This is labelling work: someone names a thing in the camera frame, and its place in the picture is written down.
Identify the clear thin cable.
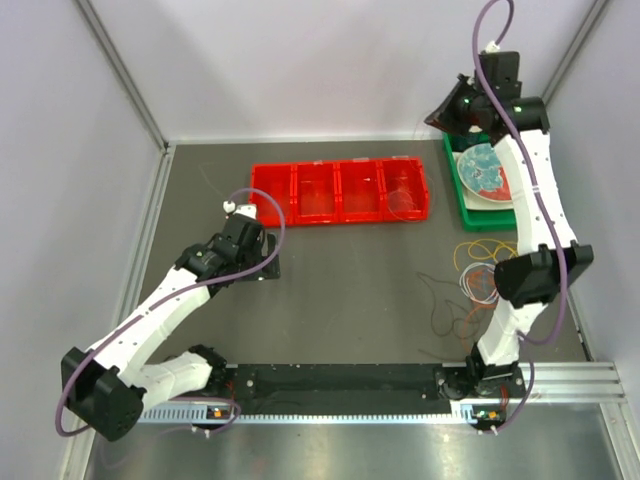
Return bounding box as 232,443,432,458
387,124,434,224

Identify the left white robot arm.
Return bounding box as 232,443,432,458
57,201,283,442

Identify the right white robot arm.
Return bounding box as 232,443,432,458
424,51,594,400

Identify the dark green paper cup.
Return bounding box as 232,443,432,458
461,130,489,150

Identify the blue patterned plate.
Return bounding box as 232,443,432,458
457,143,502,196

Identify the red bin far left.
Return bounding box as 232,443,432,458
250,164,294,227

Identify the red round plate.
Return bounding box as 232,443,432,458
479,167,512,203

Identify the white square board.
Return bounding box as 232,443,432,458
463,192,513,211

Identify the green plastic tray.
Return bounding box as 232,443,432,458
443,134,516,232

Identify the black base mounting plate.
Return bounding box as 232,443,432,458
207,364,450,414

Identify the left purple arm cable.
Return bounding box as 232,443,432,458
54,187,287,441

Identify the white cable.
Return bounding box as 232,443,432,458
459,259,501,304

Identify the orange cable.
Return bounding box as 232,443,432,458
459,269,501,351

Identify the slotted grey cable duct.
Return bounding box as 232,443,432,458
138,402,478,427

